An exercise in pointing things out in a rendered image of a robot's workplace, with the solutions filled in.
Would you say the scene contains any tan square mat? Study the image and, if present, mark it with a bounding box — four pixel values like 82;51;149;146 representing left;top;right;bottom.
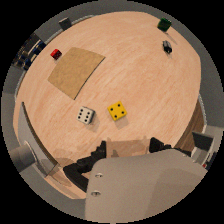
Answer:
47;47;105;100

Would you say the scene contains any yellow die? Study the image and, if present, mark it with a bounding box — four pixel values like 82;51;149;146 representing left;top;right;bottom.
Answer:
107;101;127;121

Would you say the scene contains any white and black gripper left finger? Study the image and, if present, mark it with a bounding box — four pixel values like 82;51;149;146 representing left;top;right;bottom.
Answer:
63;140;106;193

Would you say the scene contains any red die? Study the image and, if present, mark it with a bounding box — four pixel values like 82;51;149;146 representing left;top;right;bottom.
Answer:
50;49;62;60

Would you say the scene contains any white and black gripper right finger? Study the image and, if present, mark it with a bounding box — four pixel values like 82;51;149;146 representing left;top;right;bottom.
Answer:
149;137;192;157

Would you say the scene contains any white die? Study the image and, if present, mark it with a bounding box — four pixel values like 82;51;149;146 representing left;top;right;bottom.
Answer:
76;106;95;125

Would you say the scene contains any green drink can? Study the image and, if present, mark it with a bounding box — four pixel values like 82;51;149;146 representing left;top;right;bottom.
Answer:
157;17;172;32

